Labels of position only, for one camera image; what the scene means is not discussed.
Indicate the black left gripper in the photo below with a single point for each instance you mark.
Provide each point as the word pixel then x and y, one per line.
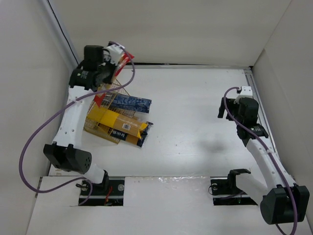
pixel 107 76

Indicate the aluminium frame rail right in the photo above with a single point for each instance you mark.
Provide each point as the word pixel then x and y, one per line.
pixel 261 113

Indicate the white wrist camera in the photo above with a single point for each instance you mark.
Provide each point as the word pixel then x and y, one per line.
pixel 243 92
pixel 116 52

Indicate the gold wire mesh shelf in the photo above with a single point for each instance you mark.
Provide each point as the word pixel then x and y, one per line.
pixel 91 126

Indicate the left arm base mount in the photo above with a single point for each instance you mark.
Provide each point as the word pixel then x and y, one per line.
pixel 98 196

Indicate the yellow pasta bag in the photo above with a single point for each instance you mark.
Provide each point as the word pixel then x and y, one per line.
pixel 117 121

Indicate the blue pasta box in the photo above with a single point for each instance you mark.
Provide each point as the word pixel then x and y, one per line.
pixel 126 102

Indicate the aluminium frame post left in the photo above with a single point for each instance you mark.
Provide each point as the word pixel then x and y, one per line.
pixel 62 36

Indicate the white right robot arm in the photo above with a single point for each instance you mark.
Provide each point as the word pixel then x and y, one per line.
pixel 280 199

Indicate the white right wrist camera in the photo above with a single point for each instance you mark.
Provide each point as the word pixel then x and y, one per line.
pixel 243 92

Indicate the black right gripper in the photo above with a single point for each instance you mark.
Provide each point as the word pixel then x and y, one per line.
pixel 226 109

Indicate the blue-topped spaghetti bag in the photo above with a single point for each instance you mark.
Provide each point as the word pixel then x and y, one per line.
pixel 149 124

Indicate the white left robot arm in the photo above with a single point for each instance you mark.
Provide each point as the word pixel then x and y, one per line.
pixel 65 153

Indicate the red spaghetti bag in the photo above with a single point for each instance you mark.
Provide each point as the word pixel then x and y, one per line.
pixel 122 63

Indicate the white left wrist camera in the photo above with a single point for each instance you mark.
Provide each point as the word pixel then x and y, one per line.
pixel 116 52

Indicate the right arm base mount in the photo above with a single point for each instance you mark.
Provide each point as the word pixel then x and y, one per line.
pixel 226 195

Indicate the dark blue spaghetti bag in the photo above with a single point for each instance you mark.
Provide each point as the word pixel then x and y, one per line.
pixel 119 135

